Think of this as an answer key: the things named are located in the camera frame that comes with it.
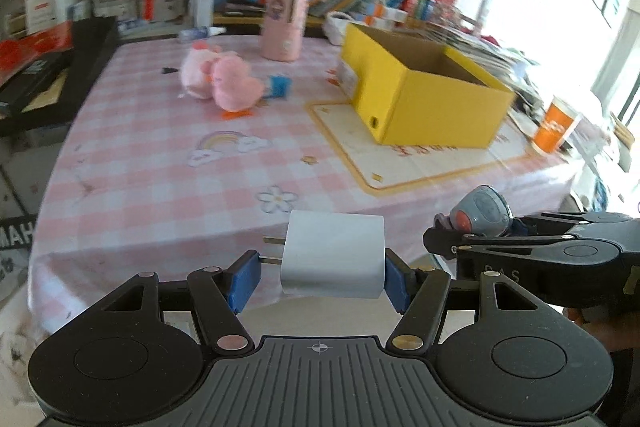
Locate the orange and white boxes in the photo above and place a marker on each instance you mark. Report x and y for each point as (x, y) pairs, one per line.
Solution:
(382, 13)

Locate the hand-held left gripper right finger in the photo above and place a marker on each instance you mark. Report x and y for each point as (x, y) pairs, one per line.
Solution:
(397, 282)

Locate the white pen holder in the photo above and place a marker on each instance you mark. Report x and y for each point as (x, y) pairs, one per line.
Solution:
(170, 4)
(115, 6)

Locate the black electric keyboard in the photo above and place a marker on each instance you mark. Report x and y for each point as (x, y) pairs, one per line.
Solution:
(80, 72)

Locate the pink humidifier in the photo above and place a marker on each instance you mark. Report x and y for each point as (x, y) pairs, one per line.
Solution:
(285, 24)

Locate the small blue toy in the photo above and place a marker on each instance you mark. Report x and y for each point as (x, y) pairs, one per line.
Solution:
(280, 87)

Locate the long black box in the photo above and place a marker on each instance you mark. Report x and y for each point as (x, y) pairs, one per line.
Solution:
(30, 72)

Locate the white quilted purse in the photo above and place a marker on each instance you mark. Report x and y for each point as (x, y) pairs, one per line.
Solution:
(340, 29)

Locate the white charger adapter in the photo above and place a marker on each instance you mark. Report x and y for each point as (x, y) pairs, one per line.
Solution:
(332, 254)

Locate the salmon pink plush toy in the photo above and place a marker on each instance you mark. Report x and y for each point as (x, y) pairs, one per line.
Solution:
(235, 84)

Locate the pink checkered tablecloth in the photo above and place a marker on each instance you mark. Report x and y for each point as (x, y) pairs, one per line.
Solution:
(150, 187)

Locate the light pink plush toy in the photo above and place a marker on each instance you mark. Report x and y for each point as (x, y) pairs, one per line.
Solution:
(197, 72)

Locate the white card box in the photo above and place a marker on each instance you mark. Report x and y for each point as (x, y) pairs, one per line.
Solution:
(40, 14)

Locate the large red patterned packet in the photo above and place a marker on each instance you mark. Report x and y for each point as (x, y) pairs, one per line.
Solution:
(20, 52)

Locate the small spray bottle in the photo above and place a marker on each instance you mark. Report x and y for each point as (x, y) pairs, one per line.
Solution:
(200, 32)

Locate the person's right hand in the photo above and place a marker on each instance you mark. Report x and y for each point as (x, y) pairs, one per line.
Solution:
(592, 329)

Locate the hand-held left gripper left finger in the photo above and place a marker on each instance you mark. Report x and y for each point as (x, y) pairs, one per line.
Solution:
(242, 282)

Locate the yellow cardboard box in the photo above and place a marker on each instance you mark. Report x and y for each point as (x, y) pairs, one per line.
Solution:
(440, 112)

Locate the orange cup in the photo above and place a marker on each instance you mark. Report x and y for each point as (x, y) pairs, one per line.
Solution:
(555, 127)

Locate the stack of papers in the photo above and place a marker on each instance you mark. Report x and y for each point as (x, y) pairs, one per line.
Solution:
(485, 57)

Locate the grey robot toy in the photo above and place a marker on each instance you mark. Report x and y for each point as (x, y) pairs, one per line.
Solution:
(480, 209)

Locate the small red patterned packet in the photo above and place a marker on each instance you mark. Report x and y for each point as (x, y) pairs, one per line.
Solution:
(55, 38)

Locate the black keyboard stand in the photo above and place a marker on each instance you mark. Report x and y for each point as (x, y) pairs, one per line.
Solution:
(15, 234)

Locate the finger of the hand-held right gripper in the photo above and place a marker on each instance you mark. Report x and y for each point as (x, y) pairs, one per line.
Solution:
(505, 257)
(565, 222)

